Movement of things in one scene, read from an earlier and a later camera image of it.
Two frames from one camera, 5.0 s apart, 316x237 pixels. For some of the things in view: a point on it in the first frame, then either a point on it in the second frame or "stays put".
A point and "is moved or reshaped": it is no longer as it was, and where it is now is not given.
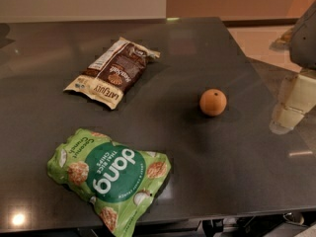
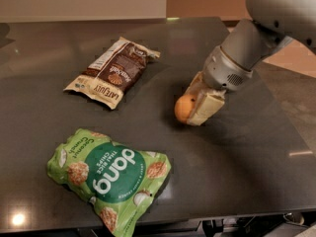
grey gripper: (305, 39) to (221, 70)
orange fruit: (212, 102) is moved or reshaped
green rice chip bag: (118, 182) stays put
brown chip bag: (112, 72) stays put
